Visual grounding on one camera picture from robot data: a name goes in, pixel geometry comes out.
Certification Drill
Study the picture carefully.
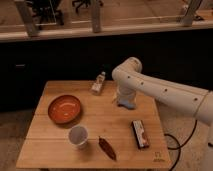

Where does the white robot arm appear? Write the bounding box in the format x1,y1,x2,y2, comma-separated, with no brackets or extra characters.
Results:
112,57,213,171

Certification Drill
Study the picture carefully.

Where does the small white bottle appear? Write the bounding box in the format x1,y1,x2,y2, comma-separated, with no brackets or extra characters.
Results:
91,71,106,95

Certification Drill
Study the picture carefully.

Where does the blue sponge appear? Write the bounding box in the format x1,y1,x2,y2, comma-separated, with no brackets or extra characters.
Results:
117,100,136,110

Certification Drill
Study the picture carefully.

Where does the orange bowl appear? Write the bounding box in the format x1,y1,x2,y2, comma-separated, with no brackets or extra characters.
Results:
48,95,81,124

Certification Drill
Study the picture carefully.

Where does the white paper cup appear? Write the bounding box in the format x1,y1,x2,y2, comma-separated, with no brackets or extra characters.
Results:
68,125,88,149

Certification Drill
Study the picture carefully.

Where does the dark red chili pepper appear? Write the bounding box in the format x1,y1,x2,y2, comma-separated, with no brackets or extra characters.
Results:
99,138,117,161

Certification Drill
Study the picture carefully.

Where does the black office chair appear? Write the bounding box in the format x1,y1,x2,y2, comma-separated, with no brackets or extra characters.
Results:
72,0,104,13
26,0,64,29

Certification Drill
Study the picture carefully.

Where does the black cable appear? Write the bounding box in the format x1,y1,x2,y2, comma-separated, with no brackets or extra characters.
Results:
164,119,199,171

